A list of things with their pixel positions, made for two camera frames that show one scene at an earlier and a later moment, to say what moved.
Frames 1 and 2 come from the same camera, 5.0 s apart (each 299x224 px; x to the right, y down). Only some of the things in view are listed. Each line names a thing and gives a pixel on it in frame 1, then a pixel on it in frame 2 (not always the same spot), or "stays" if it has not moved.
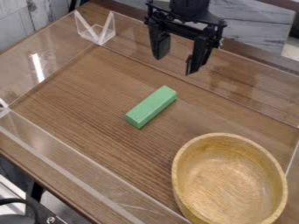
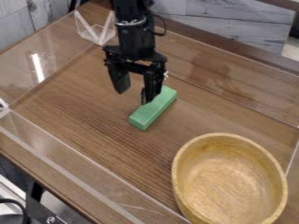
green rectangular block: x=152 y=107 stays
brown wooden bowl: x=228 y=180 stays
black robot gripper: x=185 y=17 → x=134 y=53
